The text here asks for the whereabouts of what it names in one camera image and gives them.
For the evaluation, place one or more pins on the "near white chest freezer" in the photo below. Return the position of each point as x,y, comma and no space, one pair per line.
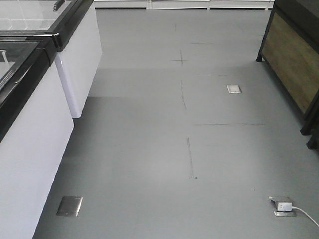
35,127

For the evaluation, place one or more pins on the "closed steel floor socket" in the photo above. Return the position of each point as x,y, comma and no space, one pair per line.
69,206

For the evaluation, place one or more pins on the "far steel floor socket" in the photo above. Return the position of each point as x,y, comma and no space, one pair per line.
234,89

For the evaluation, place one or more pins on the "far white chest freezer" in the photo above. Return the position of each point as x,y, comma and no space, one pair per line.
73,28

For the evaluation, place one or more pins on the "open floor socket with plug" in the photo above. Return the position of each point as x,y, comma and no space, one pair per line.
282,206

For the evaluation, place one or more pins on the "dark wooden display stand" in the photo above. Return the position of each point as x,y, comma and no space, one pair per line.
290,47

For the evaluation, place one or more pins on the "white baseboard shelf row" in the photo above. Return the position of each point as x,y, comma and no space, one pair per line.
185,4

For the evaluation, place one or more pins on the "white chest freezer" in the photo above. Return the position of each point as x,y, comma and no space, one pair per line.
35,127
73,28

